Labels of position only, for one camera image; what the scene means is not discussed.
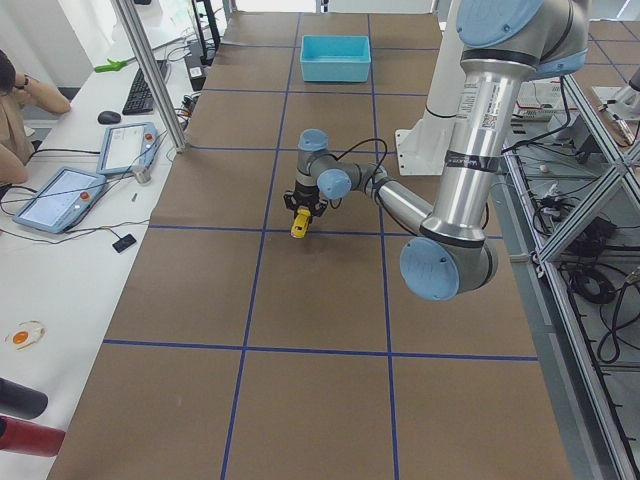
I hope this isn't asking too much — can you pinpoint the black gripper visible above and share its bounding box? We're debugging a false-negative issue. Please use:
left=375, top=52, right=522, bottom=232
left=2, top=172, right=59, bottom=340
left=283, top=183, right=328, bottom=216

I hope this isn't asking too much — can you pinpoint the yellow beetle toy car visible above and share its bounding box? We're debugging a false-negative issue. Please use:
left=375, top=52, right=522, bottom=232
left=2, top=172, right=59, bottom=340
left=290, top=206, right=312, bottom=239

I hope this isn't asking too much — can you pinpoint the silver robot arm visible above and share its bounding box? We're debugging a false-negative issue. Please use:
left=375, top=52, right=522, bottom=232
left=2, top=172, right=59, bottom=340
left=284, top=1, right=590, bottom=301

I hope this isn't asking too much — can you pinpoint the fried egg toy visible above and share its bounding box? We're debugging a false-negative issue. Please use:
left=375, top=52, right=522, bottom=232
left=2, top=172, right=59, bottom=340
left=4, top=321, right=46, bottom=350

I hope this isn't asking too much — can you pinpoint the light blue plastic bin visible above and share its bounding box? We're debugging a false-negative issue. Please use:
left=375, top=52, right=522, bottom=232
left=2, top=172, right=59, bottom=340
left=300, top=35, right=371, bottom=83

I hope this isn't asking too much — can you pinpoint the small metal cylinder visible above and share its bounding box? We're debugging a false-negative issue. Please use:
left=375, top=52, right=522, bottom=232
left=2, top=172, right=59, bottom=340
left=132, top=165, right=151, bottom=185

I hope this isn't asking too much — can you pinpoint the small black phone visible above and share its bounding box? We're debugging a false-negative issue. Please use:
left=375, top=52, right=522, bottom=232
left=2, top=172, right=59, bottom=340
left=112, top=234, right=137, bottom=253

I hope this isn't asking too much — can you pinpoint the far teach pendant tablet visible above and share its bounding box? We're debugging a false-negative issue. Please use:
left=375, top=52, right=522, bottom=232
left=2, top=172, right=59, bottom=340
left=96, top=122, right=159, bottom=175

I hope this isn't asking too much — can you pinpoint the teach pendant tablet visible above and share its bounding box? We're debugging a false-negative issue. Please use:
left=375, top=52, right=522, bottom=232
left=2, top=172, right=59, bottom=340
left=96, top=122, right=159, bottom=175
left=12, top=167, right=106, bottom=234

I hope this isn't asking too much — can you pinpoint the black keyboard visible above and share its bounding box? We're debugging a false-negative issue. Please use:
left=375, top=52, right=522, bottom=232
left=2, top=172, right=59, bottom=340
left=121, top=68, right=154, bottom=116

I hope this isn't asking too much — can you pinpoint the black computer mouse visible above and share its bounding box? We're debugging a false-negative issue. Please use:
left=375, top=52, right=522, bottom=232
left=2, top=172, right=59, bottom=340
left=97, top=110, right=122, bottom=125

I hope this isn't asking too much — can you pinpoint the green plastic tool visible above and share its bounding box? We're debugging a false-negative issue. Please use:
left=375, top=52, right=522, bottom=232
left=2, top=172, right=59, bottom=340
left=94, top=58, right=135, bottom=73

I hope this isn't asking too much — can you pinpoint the near teach pendant tablet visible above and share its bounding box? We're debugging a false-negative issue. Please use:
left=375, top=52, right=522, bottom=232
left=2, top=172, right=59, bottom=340
left=12, top=167, right=106, bottom=234

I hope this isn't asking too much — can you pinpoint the seated person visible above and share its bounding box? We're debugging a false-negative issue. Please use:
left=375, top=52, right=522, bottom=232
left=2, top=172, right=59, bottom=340
left=1, top=51, right=71, bottom=187

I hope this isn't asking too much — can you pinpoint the red bottle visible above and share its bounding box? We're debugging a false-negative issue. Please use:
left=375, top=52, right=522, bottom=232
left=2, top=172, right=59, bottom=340
left=1, top=415, right=66, bottom=457

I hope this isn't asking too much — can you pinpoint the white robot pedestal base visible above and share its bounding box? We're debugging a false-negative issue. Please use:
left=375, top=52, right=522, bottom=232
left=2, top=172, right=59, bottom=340
left=395, top=0, right=466, bottom=176

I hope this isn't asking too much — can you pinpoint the aluminium frame post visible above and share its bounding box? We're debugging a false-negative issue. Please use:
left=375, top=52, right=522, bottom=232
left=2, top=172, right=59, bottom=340
left=111, top=0, right=187, bottom=153

